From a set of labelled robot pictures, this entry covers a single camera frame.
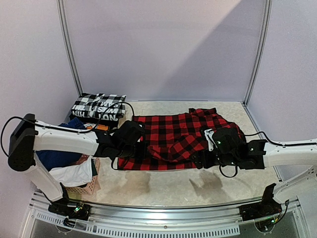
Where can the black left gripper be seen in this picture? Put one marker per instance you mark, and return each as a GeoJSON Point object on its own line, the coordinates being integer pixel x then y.
{"type": "Point", "coordinates": [142, 152]}

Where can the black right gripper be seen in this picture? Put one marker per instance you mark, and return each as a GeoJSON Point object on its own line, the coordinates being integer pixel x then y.
{"type": "Point", "coordinates": [197, 160]}

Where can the red black plaid shirt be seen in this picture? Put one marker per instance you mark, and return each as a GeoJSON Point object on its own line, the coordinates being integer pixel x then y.
{"type": "Point", "coordinates": [172, 139]}

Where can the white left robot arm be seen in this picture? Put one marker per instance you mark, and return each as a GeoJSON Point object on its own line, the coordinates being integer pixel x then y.
{"type": "Point", "coordinates": [32, 135]}

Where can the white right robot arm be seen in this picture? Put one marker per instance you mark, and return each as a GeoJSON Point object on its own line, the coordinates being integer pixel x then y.
{"type": "Point", "coordinates": [261, 154]}

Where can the pink plastic laundry basket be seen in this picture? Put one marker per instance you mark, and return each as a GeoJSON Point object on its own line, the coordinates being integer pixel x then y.
{"type": "Point", "coordinates": [89, 187]}

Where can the dark green garment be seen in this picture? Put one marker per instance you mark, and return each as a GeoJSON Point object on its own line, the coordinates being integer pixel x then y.
{"type": "Point", "coordinates": [94, 168]}

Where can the orange white folded garment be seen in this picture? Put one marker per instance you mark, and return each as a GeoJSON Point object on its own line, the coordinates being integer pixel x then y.
{"type": "Point", "coordinates": [93, 126]}

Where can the black white checkered folded shirt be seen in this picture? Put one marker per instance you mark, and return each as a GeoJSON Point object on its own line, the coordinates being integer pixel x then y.
{"type": "Point", "coordinates": [99, 106]}

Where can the white garment in basket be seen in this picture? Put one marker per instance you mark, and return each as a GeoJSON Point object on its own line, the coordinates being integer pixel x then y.
{"type": "Point", "coordinates": [73, 176]}

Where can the navy blue garment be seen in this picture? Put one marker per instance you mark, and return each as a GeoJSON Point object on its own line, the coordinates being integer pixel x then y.
{"type": "Point", "coordinates": [56, 159]}

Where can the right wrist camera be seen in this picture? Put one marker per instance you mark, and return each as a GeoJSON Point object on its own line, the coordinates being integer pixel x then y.
{"type": "Point", "coordinates": [223, 138]}

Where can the aluminium front rail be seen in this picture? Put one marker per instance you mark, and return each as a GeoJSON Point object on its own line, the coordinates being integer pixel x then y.
{"type": "Point", "coordinates": [109, 221]}

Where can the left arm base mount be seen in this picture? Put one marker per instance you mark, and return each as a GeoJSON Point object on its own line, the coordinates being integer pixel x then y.
{"type": "Point", "coordinates": [71, 211]}

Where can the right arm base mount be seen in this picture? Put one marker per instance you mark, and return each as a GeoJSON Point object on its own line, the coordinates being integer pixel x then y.
{"type": "Point", "coordinates": [269, 211]}

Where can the left aluminium frame post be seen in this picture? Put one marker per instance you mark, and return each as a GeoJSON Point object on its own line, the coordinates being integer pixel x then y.
{"type": "Point", "coordinates": [68, 46]}

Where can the aluminium frame post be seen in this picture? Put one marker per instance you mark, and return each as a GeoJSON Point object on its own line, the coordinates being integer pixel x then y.
{"type": "Point", "coordinates": [68, 46]}
{"type": "Point", "coordinates": [259, 52]}

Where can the right aluminium frame post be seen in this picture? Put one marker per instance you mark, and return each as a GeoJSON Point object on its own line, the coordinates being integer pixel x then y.
{"type": "Point", "coordinates": [259, 52]}

